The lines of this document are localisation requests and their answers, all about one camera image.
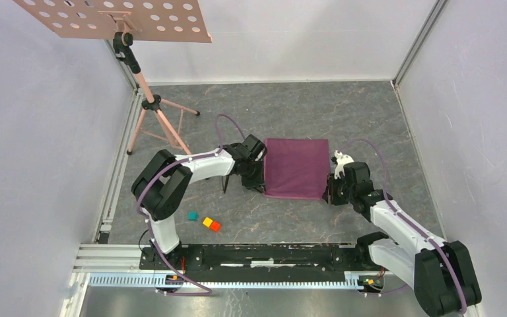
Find purple cloth napkin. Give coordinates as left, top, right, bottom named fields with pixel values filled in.
left=264, top=138, right=330, bottom=200

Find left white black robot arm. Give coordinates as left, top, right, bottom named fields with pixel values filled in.
left=131, top=134, right=267, bottom=254

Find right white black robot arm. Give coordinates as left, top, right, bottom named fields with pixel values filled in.
left=323, top=154, right=483, bottom=316

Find orange cube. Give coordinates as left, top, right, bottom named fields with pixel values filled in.
left=209, top=221, right=221, bottom=232

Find yellow cube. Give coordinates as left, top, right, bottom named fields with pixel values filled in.
left=203, top=217, right=213, bottom=228

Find teal cube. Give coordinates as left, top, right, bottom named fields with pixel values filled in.
left=187, top=211, right=199, bottom=221

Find pink music stand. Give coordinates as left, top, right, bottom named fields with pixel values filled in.
left=17, top=0, right=213, bottom=154

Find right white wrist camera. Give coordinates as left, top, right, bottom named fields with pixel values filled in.
left=331, top=151, right=354, bottom=179

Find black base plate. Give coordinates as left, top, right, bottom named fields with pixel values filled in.
left=139, top=243, right=399, bottom=283

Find aluminium frame rail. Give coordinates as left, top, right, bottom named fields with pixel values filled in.
left=59, top=244, right=471, bottom=317

